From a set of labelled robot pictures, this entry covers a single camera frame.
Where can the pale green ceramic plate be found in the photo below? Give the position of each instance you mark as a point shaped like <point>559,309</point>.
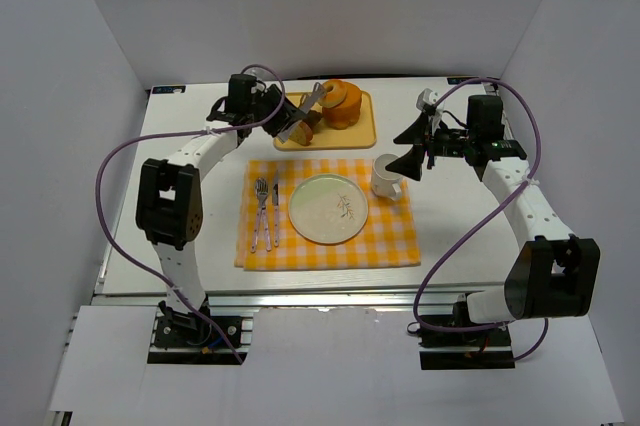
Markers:
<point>328,209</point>

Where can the tall orange round cake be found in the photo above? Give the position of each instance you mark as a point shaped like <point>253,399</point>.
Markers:
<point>347,113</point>

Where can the small dark brown pastry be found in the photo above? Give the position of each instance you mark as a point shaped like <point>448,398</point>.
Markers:
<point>313,118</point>

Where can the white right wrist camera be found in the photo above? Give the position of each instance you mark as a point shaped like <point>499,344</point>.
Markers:
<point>427,98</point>

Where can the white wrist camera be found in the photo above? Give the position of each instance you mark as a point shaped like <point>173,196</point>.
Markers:
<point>259,86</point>
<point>427,98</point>

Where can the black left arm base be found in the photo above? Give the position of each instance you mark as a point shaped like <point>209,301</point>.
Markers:
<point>185,339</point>

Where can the spoon with pink handle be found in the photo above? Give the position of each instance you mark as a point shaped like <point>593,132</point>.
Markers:
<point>257,223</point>

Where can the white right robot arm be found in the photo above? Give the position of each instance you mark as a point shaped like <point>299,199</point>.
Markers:
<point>555,272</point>

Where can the yellow plastic tray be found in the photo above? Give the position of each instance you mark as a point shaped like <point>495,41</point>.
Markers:
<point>362,135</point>

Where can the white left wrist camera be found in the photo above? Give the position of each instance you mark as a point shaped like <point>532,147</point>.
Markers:
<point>259,86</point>

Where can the knife with pink handle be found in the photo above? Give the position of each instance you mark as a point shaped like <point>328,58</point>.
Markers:
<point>275,206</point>

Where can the orange ring donut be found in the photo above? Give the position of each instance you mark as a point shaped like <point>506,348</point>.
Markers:
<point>335,92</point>

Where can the blue label sticker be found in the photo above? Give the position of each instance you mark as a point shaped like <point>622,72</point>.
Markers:
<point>454,81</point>
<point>168,89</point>

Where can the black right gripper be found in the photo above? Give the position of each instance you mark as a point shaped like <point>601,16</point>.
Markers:
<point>430,144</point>

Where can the blue label sticker left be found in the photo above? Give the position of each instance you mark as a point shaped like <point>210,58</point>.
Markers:
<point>168,89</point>

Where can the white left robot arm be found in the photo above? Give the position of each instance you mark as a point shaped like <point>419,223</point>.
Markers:
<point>169,207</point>

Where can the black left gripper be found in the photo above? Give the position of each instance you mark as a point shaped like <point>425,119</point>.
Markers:
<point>279,113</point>

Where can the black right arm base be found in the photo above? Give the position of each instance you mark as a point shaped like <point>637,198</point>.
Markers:
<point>485,350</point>

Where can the sliced loaf bread piece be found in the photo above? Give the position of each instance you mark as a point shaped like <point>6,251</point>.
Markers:
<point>301,134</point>

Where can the aluminium table frame rail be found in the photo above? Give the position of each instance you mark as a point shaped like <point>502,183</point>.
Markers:
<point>436,301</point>

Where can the blue label sticker right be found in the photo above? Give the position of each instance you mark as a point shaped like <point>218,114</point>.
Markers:
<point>454,81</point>

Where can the yellow checkered cloth placemat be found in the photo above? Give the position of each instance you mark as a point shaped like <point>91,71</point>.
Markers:
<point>388,239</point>

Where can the white ceramic mug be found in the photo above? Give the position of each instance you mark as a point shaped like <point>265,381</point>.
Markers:
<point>385,184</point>

